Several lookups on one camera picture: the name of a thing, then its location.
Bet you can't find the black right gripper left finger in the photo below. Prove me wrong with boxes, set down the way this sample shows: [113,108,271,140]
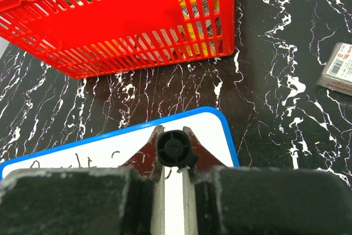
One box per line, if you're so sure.
[1,125,165,234]

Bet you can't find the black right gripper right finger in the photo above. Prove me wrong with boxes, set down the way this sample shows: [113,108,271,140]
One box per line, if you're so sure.
[183,127,351,234]

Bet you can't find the black whiteboard marker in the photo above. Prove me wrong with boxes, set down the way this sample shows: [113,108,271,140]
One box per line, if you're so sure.
[155,130,199,173]

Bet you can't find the blue framed whiteboard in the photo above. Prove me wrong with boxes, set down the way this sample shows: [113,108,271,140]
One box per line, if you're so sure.
[1,107,239,234]

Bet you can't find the pink white eraser box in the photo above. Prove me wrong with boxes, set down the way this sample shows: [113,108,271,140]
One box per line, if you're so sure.
[317,42,352,96]

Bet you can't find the red plastic shopping basket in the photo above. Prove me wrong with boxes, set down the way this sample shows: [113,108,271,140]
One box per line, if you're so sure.
[1,0,235,79]

